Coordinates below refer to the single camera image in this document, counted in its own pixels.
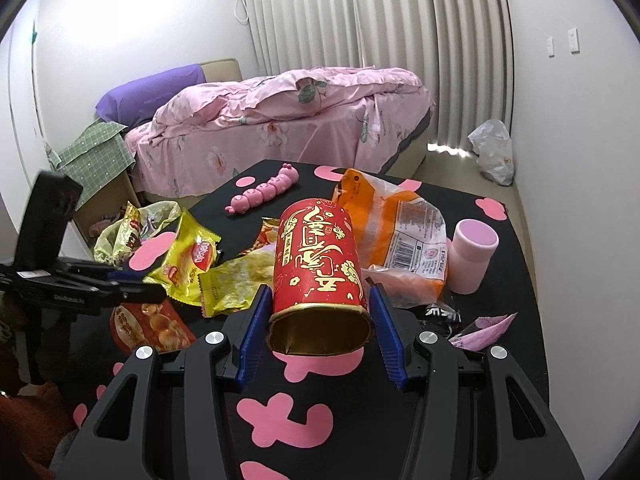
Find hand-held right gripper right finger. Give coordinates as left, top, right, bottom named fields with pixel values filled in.
left=369, top=282, right=586, bottom=480

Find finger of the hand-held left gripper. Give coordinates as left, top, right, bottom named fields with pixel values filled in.
left=107, top=282, right=167, bottom=307
left=102, top=267, right=151, bottom=286

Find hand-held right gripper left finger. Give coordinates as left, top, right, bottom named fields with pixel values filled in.
left=60, top=285, right=274, bottom=480

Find yellow snack packet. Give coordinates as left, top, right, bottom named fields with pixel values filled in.
left=142, top=208, right=222, bottom=307

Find trash bin with bag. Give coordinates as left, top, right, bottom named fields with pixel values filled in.
left=94, top=200, right=182, bottom=266

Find red gold cylindrical can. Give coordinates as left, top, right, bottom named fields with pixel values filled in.
left=266, top=197, right=373, bottom=357

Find orange clear snack bag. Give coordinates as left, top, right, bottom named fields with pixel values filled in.
left=332, top=167, right=448, bottom=308

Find red food-print snack packet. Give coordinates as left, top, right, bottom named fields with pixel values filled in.
left=109, top=300, right=197, bottom=356

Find red yellow snack wrapper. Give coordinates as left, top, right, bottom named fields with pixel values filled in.
left=114, top=202, right=146, bottom=261

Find crumpled yellow wrapper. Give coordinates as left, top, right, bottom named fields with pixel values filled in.
left=198, top=249, right=276, bottom=318

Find black wrapper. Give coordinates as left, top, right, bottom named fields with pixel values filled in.
left=415, top=302, right=463, bottom=336

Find cardboard box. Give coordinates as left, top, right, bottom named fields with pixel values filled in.
left=72, top=170, right=143, bottom=246

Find green checkered cloth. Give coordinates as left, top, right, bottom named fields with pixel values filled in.
left=48, top=120, right=137, bottom=193

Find red orange chip packet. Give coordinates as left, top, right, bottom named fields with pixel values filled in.
left=239, top=216, right=281, bottom=261

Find pink paper wrapper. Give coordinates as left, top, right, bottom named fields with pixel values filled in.
left=448, top=312, right=518, bottom=351

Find black pink-patterned tablecloth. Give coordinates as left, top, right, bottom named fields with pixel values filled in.
left=65, top=160, right=551, bottom=480

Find pink cup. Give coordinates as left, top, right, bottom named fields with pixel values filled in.
left=446, top=218, right=499, bottom=295

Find pink caterpillar toy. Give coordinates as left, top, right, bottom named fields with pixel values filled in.
left=223, top=161, right=301, bottom=217

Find orange fuzzy cloth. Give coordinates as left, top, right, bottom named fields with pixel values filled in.
left=0, top=380, right=76, bottom=480

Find purple pillow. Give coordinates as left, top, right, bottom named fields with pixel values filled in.
left=95, top=64, right=207, bottom=126

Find bed with pink sheet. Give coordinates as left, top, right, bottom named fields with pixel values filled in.
left=122, top=67, right=436, bottom=198

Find white plastic bag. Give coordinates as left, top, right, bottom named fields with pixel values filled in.
left=467, top=119, right=516, bottom=187

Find beige headboard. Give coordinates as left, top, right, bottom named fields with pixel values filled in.
left=199, top=57, right=244, bottom=83

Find pink floral quilt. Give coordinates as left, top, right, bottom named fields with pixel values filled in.
left=152, top=67, right=433, bottom=128

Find beige curtain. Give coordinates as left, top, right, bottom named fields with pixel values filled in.
left=240, top=0, right=516, bottom=156

